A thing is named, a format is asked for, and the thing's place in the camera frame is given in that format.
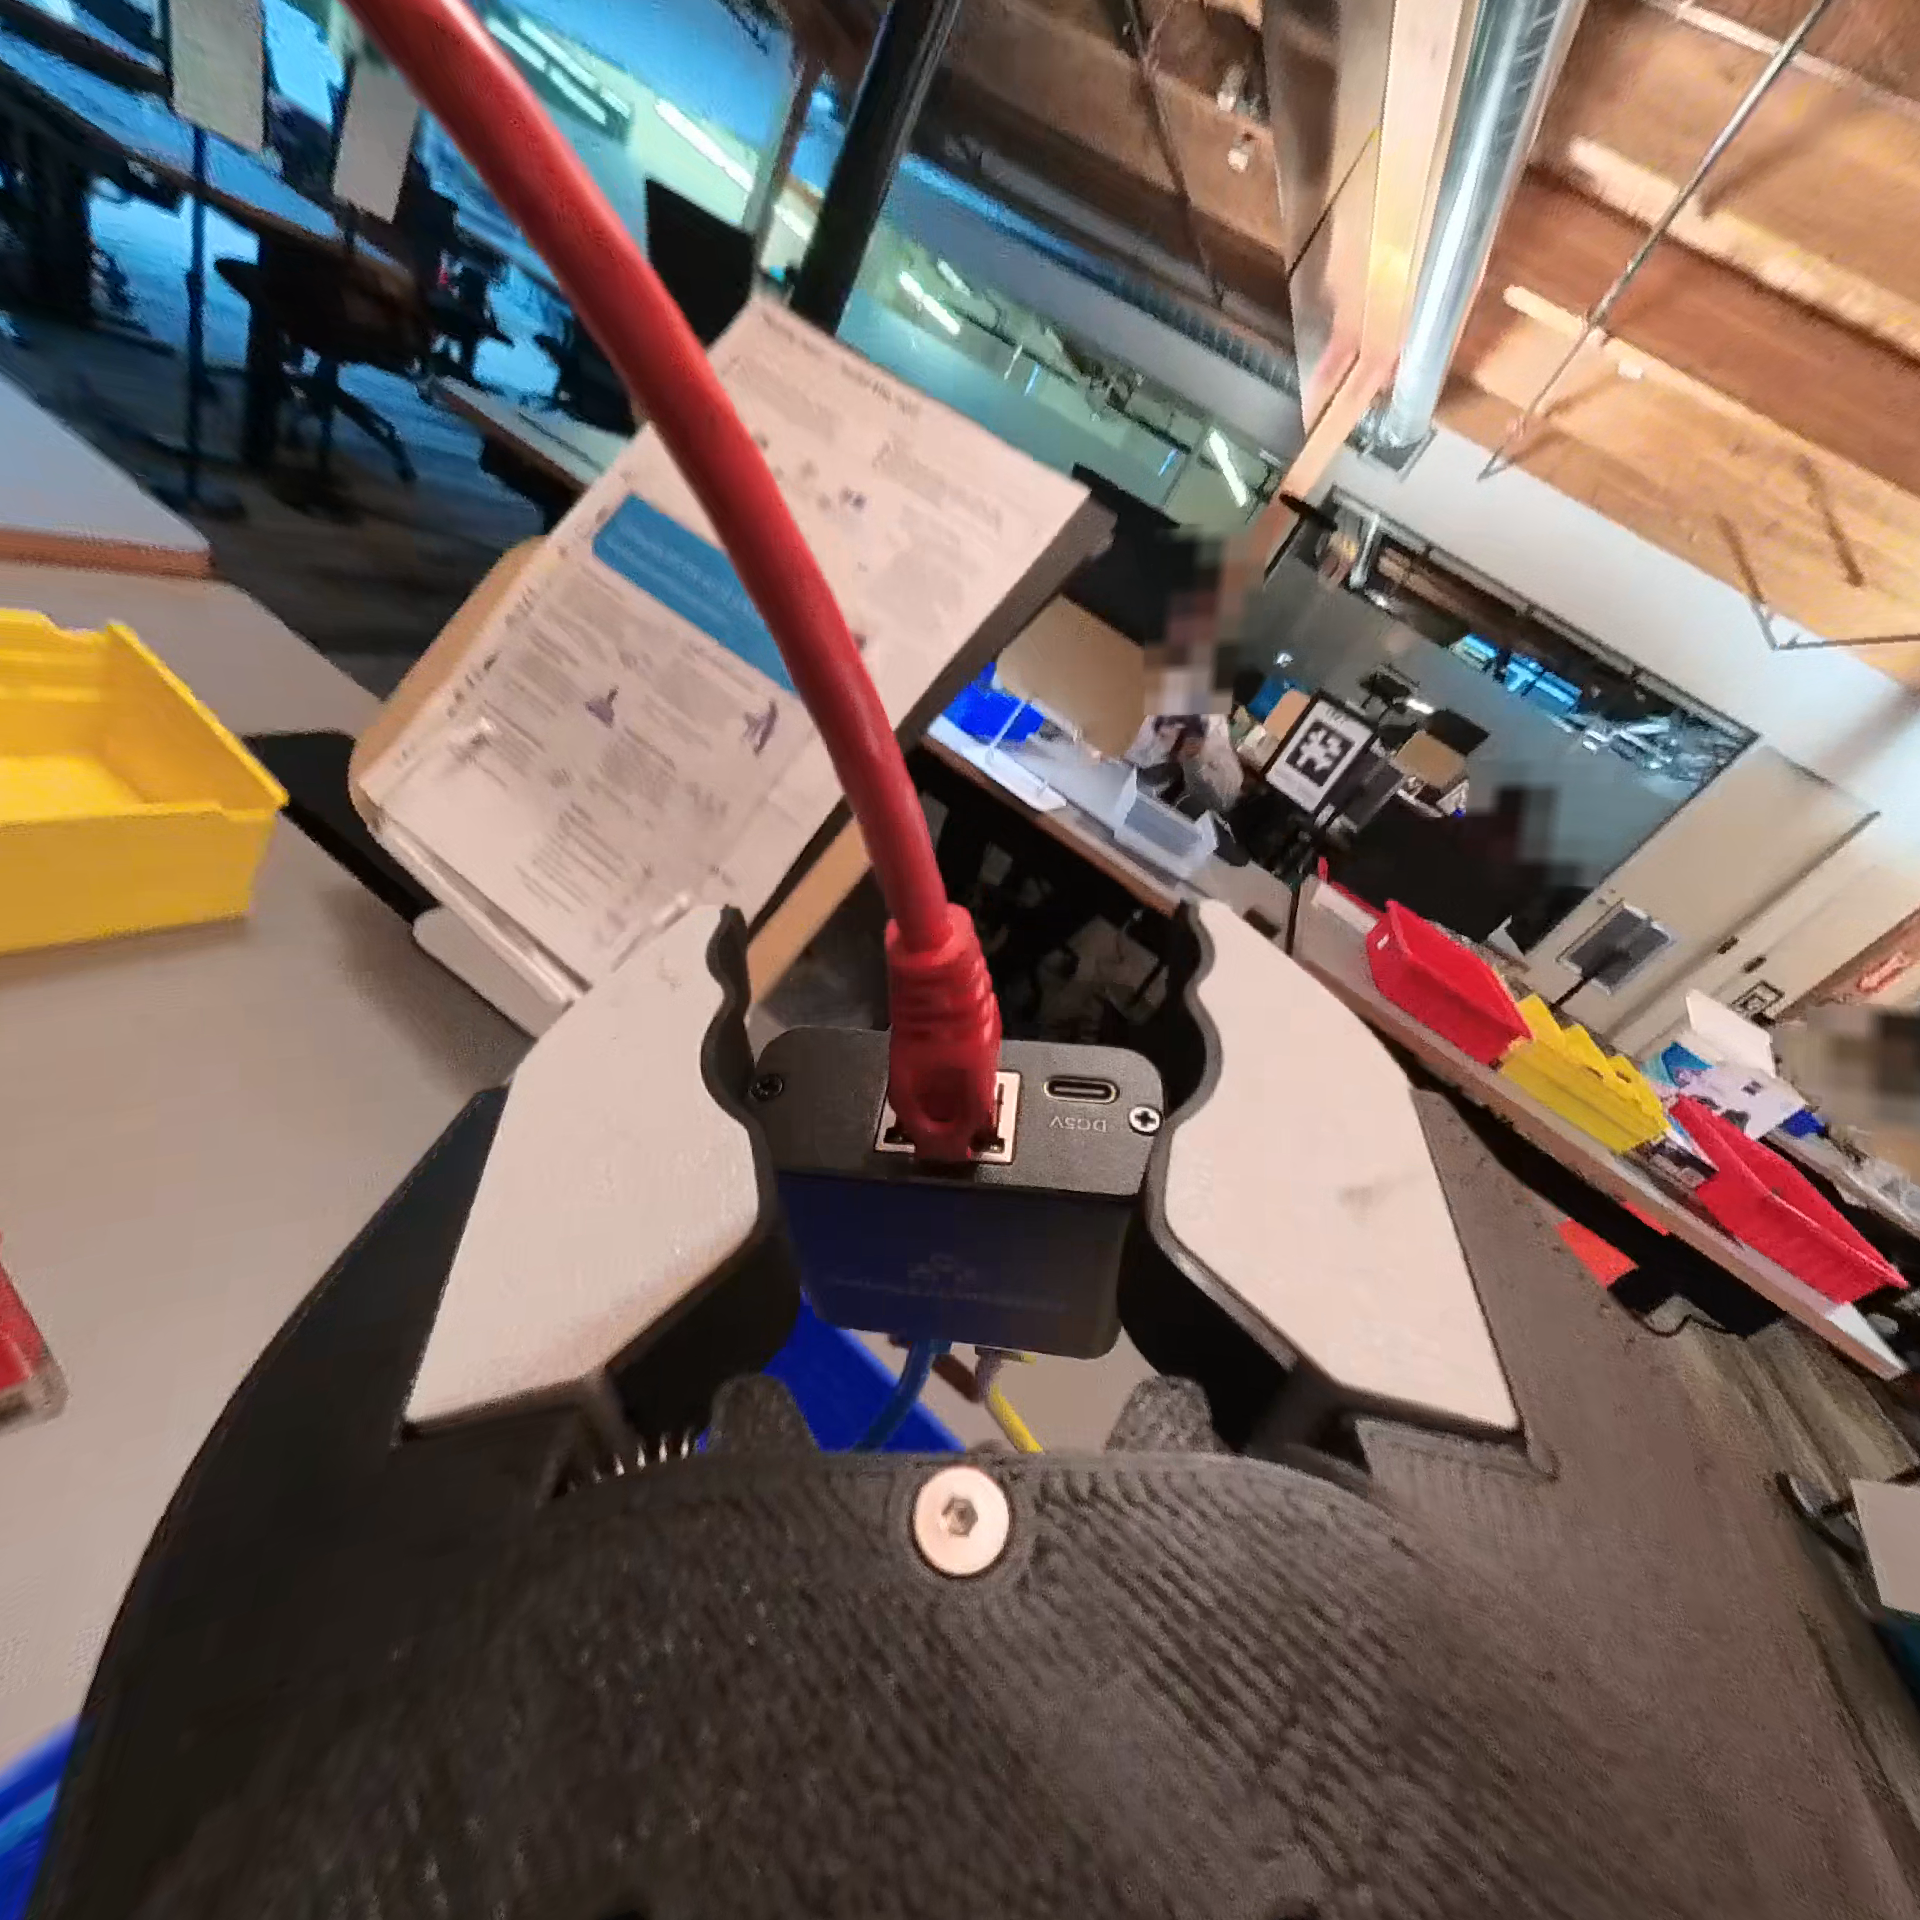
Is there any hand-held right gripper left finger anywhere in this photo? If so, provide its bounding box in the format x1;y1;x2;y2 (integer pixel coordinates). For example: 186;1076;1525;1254
403;904;801;1444

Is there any silver ventilation duct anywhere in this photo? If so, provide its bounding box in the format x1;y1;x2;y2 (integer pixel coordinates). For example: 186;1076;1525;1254
1370;0;1581;461

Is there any black network splitter box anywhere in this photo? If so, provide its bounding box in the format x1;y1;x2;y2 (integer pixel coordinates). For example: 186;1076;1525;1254
748;1026;1164;1358

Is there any blue network cable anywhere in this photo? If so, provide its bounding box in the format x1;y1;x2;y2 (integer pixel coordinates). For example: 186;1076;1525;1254
860;1331;962;1451

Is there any blue plastic bin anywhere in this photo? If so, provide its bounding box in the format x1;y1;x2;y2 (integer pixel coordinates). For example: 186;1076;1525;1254
0;1299;969;1920

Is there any red plastic object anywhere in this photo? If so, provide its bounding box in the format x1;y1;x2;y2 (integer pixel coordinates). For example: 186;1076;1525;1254
0;1242;67;1430

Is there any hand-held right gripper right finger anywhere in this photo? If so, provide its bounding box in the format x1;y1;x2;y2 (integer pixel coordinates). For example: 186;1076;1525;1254
1123;897;1524;1453

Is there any yellow network cable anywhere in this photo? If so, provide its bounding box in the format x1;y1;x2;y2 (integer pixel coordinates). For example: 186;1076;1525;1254
973;1346;1048;1456

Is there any red network cable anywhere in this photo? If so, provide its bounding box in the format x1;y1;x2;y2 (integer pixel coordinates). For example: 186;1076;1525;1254
342;0;1005;1169

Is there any grey desk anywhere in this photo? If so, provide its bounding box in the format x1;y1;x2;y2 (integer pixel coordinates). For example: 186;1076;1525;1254
0;561;603;1787

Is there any yellow plastic bin with divider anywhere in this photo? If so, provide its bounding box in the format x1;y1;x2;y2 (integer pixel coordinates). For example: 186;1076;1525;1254
0;607;290;956

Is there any black metal pole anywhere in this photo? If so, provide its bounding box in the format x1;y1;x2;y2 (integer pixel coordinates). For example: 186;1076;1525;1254
785;0;966;328

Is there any fiducial tag board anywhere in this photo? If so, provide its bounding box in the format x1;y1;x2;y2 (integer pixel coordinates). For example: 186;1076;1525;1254
1264;689;1420;823

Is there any red plastic bin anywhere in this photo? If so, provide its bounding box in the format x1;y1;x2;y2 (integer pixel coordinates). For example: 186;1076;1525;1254
1668;1092;1910;1303
1363;897;1536;1070

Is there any instruction sheet document stand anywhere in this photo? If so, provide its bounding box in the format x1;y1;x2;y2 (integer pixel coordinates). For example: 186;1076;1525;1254
349;291;1120;1036

